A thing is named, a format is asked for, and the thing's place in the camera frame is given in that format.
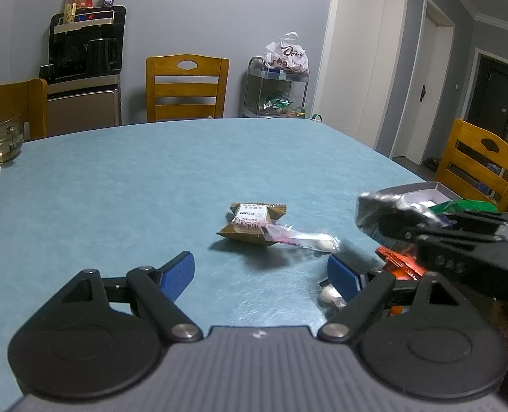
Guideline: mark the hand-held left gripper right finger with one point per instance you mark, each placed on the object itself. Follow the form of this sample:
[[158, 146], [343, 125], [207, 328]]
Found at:
[[344, 277]]

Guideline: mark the metal trolley cart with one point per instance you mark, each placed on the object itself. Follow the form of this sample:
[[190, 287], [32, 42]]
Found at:
[[247, 90]]

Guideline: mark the green tote bag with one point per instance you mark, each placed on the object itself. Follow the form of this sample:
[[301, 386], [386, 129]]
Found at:
[[316, 116]]

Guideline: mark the gold brown pastry packet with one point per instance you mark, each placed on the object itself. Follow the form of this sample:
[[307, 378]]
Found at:
[[254, 219]]

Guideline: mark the orange snack packet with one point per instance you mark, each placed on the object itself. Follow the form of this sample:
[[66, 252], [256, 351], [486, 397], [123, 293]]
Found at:
[[402, 311], [397, 264]]

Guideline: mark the glass bowl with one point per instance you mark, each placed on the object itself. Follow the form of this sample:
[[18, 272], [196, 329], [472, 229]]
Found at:
[[1, 141]]

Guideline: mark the pile of snack packets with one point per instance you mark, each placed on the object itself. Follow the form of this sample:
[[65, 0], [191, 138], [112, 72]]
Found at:
[[279, 104]]

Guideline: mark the clear pink strip packet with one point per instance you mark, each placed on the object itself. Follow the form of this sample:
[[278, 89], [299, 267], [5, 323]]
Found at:
[[305, 240]]

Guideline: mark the silver snack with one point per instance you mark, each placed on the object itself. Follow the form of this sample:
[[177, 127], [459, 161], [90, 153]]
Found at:
[[367, 212]]

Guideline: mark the green snack bag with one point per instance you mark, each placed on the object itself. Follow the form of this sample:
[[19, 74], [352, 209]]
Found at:
[[468, 206]]

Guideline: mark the dark entry door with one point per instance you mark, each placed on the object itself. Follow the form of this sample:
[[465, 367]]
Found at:
[[490, 94]]

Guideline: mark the blue cardboard box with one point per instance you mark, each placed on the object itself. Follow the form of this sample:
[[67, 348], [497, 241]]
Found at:
[[492, 169]]

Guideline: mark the wooden chair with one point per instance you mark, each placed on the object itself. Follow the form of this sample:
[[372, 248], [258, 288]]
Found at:
[[35, 107], [153, 94], [451, 146]]

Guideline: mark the grey cardboard box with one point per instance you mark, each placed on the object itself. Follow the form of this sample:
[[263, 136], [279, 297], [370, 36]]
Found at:
[[412, 187]]

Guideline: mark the white shopping bag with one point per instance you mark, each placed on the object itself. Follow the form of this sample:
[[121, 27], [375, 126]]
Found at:
[[286, 58]]

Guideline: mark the small clear cup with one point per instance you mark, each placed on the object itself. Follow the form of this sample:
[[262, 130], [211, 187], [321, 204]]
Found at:
[[83, 0]]

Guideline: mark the dark shoes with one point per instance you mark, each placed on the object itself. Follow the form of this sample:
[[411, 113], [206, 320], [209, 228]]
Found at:
[[432, 164]]

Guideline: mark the black kettle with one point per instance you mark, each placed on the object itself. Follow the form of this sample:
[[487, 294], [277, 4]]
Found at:
[[101, 58]]

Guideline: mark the clear jar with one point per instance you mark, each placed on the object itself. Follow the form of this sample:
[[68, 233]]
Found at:
[[71, 10]]

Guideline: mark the black water dispenser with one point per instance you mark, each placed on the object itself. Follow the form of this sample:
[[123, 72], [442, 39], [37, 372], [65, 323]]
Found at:
[[84, 111]]

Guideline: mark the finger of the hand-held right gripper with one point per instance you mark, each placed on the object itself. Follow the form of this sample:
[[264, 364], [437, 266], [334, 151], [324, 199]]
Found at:
[[473, 249], [464, 221]]

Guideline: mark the small black cup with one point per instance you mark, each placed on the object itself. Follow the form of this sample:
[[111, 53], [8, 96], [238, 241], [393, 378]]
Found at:
[[47, 74]]

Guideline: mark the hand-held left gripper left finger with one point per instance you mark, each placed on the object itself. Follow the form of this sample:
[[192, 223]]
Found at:
[[174, 277]]

